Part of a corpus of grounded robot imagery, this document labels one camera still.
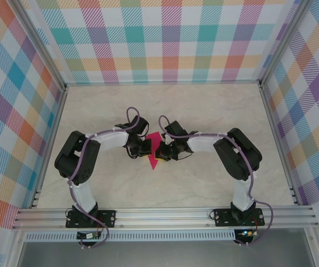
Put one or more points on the pink cloth piece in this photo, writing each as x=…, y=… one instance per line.
x=153, y=164

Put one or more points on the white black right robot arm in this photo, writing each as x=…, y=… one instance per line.
x=203, y=143

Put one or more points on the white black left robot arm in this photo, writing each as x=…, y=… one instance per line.
x=112, y=142

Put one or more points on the grey metal panel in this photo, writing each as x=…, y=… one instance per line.
x=162, y=254

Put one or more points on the small green circuit board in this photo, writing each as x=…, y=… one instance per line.
x=247, y=233
x=88, y=236

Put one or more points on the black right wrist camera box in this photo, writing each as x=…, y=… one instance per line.
x=175, y=128

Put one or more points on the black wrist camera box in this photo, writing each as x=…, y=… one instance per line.
x=175, y=128
x=141, y=124

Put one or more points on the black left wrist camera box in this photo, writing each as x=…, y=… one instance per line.
x=141, y=124

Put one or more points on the wide aluminium base rail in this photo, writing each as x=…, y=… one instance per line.
x=162, y=218

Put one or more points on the aluminium table edge rail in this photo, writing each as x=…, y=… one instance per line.
x=279, y=144
x=162, y=83
x=52, y=139

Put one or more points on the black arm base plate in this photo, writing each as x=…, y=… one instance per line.
x=109, y=218
x=223, y=221

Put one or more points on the aluminium frame post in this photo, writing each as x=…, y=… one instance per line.
x=283, y=41
x=41, y=44

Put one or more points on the aluminium frame leg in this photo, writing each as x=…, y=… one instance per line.
x=15, y=247
x=315, y=247

